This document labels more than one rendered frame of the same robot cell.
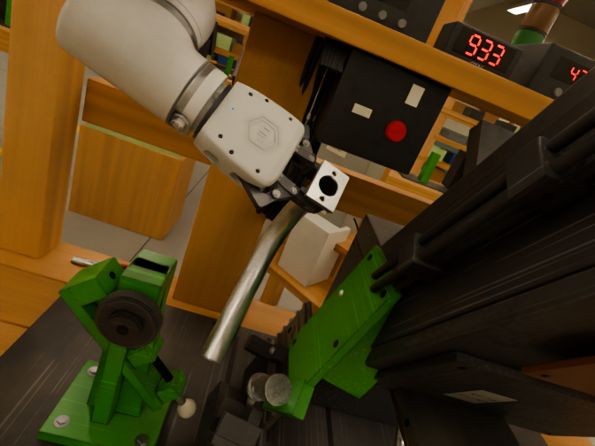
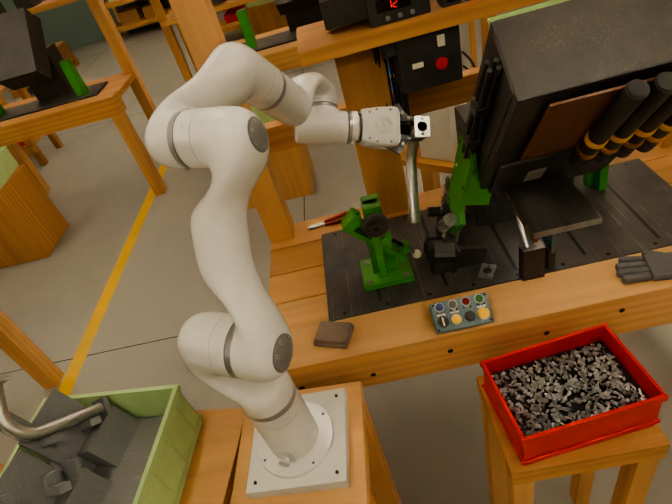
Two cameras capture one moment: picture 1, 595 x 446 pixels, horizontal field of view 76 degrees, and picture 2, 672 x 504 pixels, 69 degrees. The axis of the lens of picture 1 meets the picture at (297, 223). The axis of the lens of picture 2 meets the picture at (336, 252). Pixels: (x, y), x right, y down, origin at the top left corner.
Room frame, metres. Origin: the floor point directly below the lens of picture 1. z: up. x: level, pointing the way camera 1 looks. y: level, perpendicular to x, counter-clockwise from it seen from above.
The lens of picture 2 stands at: (-0.70, -0.02, 1.92)
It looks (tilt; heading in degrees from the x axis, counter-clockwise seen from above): 39 degrees down; 16
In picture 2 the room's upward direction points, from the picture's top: 18 degrees counter-clockwise
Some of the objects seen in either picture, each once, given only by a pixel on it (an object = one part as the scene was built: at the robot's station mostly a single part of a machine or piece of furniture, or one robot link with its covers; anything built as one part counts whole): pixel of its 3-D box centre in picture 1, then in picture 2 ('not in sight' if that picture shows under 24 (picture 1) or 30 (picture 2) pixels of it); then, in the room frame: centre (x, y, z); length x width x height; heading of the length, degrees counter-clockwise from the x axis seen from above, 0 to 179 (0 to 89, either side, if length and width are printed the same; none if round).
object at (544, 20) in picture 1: (538, 20); not in sight; (0.82, -0.27, 1.67); 0.05 x 0.05 x 0.05
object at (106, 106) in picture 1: (369, 199); (455, 89); (0.87, -0.14, 1.23); 1.30 x 0.05 x 0.09; 99
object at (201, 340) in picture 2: not in sight; (235, 361); (-0.12, 0.41, 1.19); 0.19 x 0.12 x 0.24; 74
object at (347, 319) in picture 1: (358, 329); (472, 176); (0.44, -0.13, 1.17); 0.13 x 0.12 x 0.20; 99
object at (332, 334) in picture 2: not in sight; (333, 333); (0.16, 0.30, 0.91); 0.10 x 0.08 x 0.03; 77
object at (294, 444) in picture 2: not in sight; (283, 418); (-0.13, 0.38, 0.97); 0.19 x 0.19 x 0.18
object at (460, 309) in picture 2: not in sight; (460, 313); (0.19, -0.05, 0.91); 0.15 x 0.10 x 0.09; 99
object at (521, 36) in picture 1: (524, 46); not in sight; (0.82, -0.27, 1.62); 0.05 x 0.05 x 0.05
